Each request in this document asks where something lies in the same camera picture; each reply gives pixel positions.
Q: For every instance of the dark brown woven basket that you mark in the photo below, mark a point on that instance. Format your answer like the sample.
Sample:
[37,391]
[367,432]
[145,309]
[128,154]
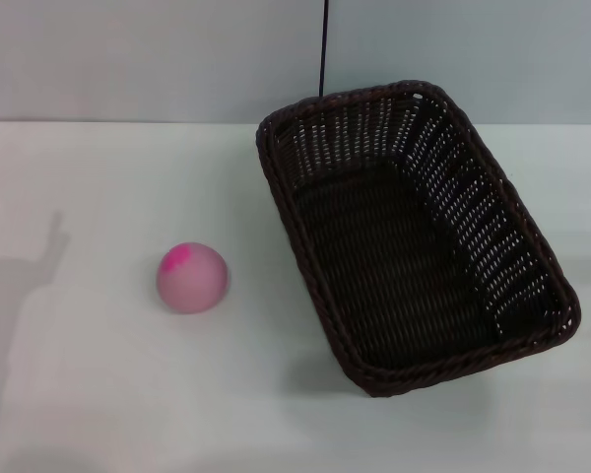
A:
[399,276]

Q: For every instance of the pink ball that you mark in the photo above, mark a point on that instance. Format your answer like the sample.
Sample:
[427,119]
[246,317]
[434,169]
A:
[194,286]

